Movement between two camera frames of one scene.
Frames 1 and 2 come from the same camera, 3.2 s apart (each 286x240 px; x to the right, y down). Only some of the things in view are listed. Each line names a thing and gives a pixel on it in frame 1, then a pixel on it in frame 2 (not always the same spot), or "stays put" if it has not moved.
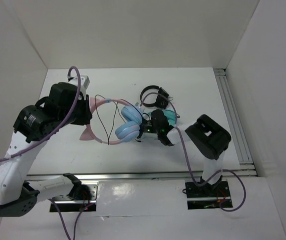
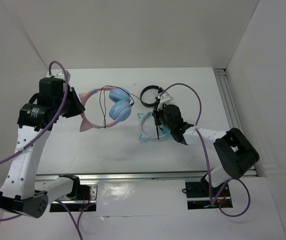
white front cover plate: (166, 197) stays put
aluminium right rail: (235, 124) stays put
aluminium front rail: (143, 175) stays put
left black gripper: (85, 118) to (78, 107)
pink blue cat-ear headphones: (128, 130) to (120, 106)
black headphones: (162, 100) stays put
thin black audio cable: (115, 111) to (104, 113)
